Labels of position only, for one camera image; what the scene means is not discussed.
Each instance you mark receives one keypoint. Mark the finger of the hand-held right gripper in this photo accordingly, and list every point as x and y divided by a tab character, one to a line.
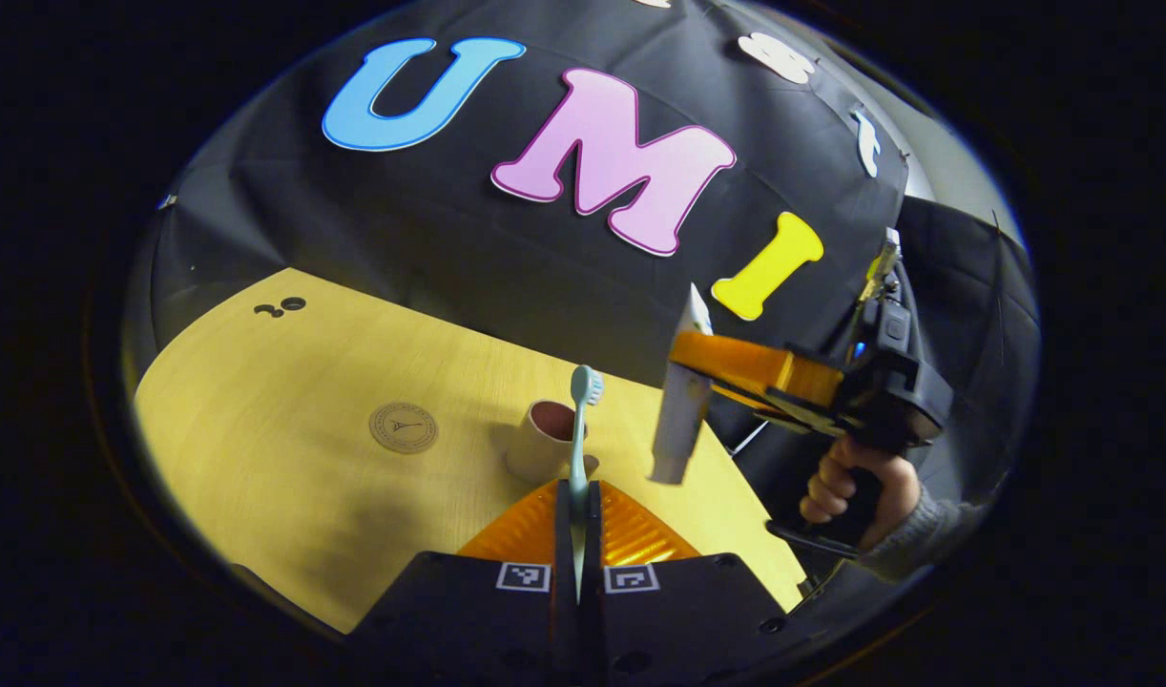
783	412
745	363

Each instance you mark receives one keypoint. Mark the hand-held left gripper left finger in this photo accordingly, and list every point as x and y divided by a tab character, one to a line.
561	563

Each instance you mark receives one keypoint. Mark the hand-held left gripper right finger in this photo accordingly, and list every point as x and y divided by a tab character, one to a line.
593	553

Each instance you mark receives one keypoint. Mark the white toothpaste tube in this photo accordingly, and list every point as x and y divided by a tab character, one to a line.
680	429

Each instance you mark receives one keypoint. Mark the mint green toothbrush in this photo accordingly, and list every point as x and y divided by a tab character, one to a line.
580	448

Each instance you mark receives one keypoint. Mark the beige cup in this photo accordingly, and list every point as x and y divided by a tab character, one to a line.
535	453

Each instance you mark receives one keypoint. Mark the round brown coaster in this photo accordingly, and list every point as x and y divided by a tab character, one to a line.
404	427

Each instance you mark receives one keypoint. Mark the wooden desktop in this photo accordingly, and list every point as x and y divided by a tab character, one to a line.
287	458

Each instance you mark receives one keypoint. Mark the white bar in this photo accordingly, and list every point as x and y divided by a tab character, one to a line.
750	437

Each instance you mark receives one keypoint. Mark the black backdrop cloth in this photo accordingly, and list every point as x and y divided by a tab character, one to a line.
449	219

